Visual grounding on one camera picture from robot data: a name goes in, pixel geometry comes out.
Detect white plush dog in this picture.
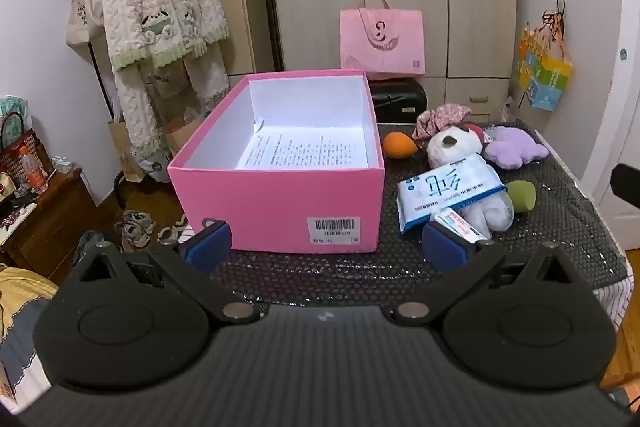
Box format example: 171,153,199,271
426,124,516,238

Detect white door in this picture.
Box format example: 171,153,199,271
580,0,640,253

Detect small white red carton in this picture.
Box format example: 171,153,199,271
432,208,493,244

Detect pink tote bag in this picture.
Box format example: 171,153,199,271
340,0,426,81

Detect wooden cabinet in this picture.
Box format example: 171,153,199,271
0,167,108,285

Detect floral fabric cap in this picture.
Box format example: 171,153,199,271
412,104,474,142

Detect printed paper sheet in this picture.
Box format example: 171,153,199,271
235,127,371,170

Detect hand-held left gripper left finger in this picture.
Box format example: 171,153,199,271
65,218,262,324

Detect purple plush toy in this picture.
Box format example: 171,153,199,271
482,126,551,170

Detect white blue tissue packet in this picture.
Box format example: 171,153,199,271
396,155,507,235

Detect green makeup sponge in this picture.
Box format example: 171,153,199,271
505,180,538,214

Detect pink cardboard box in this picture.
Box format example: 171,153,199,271
167,69,386,254

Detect colourful paper bag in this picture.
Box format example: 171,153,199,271
515,24,574,112

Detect yellow blanket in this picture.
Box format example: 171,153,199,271
0,264,59,343

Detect red woven basket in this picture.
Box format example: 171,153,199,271
0,112,53,188

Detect green patterned packet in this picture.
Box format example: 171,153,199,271
0,96,34,132

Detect orange drink bottle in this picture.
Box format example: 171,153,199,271
17,146,49,194

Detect striped cloth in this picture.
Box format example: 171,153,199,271
597,277,634,338

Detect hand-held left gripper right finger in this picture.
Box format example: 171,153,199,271
390,221,586,327

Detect orange black keyring cords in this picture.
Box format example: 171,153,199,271
542,0,569,44

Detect white bag green logo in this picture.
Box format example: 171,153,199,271
132,142,173,184

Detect brown paper bag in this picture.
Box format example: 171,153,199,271
165,109,205,158
107,117,146,182

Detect black suitcase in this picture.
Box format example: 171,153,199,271
370,78,429,124

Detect orange makeup sponge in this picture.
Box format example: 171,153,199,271
383,132,419,159

